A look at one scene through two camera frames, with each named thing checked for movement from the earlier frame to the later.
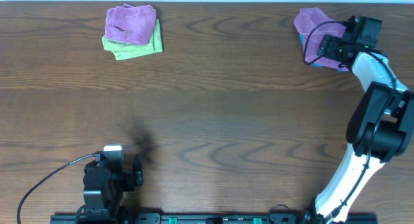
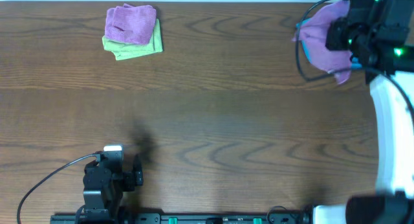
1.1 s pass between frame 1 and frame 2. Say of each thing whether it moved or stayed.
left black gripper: stayed
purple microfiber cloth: moved
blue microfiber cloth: moved
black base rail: stayed
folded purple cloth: stayed
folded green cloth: stayed
